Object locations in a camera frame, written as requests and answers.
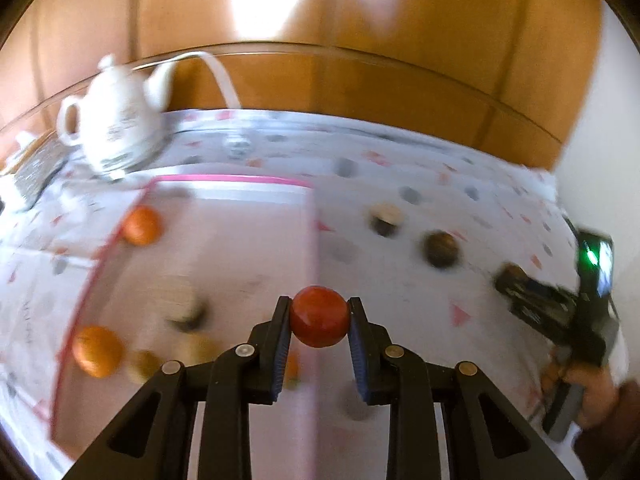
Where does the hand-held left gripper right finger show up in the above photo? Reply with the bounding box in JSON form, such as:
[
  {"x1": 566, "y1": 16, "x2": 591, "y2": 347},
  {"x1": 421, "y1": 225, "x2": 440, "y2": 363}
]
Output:
[{"x1": 347, "y1": 296, "x2": 571, "y2": 480}]

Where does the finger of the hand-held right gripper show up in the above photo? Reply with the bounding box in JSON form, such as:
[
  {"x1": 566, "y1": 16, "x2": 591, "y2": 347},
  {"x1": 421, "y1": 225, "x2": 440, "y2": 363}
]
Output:
[
  {"x1": 517, "y1": 279, "x2": 579, "y2": 312},
  {"x1": 494, "y1": 281, "x2": 557, "y2": 334}
]

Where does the pink rimmed shallow tray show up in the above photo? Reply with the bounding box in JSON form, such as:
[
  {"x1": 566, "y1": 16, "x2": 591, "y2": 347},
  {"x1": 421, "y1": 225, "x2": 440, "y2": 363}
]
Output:
[{"x1": 47, "y1": 174, "x2": 321, "y2": 480}]

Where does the silver embossed tissue box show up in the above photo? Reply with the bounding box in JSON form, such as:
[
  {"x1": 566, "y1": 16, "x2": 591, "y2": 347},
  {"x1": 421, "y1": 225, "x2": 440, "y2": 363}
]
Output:
[{"x1": 0, "y1": 130, "x2": 68, "y2": 211}]

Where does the person's right hand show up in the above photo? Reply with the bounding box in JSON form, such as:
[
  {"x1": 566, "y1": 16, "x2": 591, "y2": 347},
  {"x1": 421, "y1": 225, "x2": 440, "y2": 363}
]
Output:
[{"x1": 542, "y1": 355, "x2": 623, "y2": 431}]

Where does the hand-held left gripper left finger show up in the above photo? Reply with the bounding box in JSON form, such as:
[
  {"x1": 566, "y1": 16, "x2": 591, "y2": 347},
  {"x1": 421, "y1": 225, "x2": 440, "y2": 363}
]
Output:
[{"x1": 62, "y1": 296, "x2": 293, "y2": 480}]

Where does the white power cord with plug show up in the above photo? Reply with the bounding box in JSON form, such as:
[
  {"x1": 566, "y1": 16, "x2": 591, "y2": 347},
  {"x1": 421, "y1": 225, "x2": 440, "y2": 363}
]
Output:
[{"x1": 175, "y1": 51, "x2": 253, "y2": 160}]

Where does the orange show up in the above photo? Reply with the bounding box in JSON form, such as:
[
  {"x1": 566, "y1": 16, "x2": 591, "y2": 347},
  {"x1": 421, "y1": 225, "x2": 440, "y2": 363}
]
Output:
[
  {"x1": 72, "y1": 325, "x2": 124, "y2": 379},
  {"x1": 122, "y1": 206, "x2": 163, "y2": 247}
]

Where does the red tomato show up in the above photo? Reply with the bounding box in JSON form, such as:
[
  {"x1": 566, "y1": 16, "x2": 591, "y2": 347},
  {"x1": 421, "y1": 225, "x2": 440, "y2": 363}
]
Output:
[{"x1": 291, "y1": 285, "x2": 351, "y2": 348}]

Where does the dark brown passion fruit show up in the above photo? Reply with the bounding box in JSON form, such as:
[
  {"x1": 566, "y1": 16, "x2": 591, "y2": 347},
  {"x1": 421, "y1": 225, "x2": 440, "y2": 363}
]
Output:
[{"x1": 423, "y1": 230, "x2": 460, "y2": 268}]

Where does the short sugarcane piece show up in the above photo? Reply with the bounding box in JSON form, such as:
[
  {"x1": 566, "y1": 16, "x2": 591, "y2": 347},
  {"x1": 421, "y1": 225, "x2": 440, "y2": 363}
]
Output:
[
  {"x1": 370, "y1": 202, "x2": 405, "y2": 237},
  {"x1": 162, "y1": 277, "x2": 208, "y2": 333}
]

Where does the white floral ceramic kettle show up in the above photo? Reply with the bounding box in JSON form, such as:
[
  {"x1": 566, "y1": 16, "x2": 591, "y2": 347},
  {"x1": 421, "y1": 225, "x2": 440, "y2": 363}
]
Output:
[{"x1": 56, "y1": 54, "x2": 176, "y2": 181}]

